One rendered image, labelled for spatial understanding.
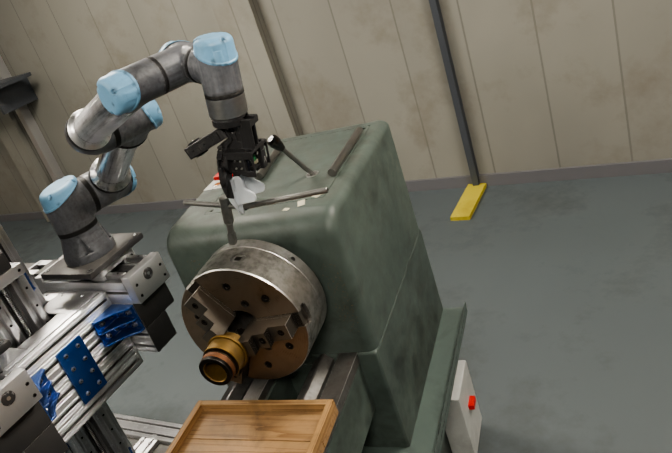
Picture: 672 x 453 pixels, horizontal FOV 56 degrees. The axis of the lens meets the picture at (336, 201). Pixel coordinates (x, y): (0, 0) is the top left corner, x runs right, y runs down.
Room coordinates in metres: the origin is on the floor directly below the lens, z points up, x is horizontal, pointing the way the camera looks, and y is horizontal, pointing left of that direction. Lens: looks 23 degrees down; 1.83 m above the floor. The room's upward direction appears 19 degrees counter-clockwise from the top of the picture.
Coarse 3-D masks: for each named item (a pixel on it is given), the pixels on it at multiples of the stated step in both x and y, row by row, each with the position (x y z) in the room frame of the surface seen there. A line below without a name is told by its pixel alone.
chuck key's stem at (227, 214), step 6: (222, 198) 1.23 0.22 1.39; (222, 204) 1.23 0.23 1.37; (228, 204) 1.23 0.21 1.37; (222, 210) 1.24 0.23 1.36; (228, 210) 1.23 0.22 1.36; (222, 216) 1.24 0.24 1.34; (228, 216) 1.23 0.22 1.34; (228, 222) 1.24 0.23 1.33; (228, 228) 1.24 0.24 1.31; (228, 234) 1.24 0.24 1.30; (234, 234) 1.25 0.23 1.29; (228, 240) 1.25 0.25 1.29; (234, 240) 1.24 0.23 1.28
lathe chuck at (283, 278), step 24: (216, 264) 1.25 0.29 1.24; (240, 264) 1.23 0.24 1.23; (264, 264) 1.23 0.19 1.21; (288, 264) 1.25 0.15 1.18; (216, 288) 1.24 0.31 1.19; (240, 288) 1.21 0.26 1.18; (264, 288) 1.19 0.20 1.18; (288, 288) 1.19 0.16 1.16; (312, 288) 1.24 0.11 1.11; (192, 312) 1.28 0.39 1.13; (240, 312) 1.31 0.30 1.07; (264, 312) 1.20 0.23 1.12; (288, 312) 1.17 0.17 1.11; (312, 312) 1.20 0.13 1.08; (192, 336) 1.29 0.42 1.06; (312, 336) 1.18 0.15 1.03; (264, 360) 1.22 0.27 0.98; (288, 360) 1.19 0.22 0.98
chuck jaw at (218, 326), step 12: (192, 288) 1.26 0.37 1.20; (192, 300) 1.22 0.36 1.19; (204, 300) 1.22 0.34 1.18; (216, 300) 1.24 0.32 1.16; (204, 312) 1.21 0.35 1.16; (216, 312) 1.21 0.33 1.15; (228, 312) 1.22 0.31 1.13; (204, 324) 1.19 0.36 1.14; (216, 324) 1.18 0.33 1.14; (228, 324) 1.19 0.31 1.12; (204, 336) 1.17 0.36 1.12
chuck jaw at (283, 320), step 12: (300, 312) 1.17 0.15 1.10; (252, 324) 1.19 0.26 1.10; (264, 324) 1.17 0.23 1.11; (276, 324) 1.15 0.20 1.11; (288, 324) 1.14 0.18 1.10; (300, 324) 1.17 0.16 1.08; (252, 336) 1.15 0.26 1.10; (264, 336) 1.13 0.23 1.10; (276, 336) 1.15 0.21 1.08; (288, 336) 1.13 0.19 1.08; (252, 348) 1.13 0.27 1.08
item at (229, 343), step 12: (216, 336) 1.15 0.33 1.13; (228, 336) 1.14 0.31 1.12; (240, 336) 1.17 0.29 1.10; (216, 348) 1.12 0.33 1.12; (228, 348) 1.12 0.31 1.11; (240, 348) 1.13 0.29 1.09; (204, 360) 1.10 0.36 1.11; (216, 360) 1.09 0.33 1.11; (228, 360) 1.09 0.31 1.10; (240, 360) 1.11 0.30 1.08; (204, 372) 1.11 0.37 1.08; (216, 372) 1.13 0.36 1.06; (228, 372) 1.08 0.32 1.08; (216, 384) 1.10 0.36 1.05
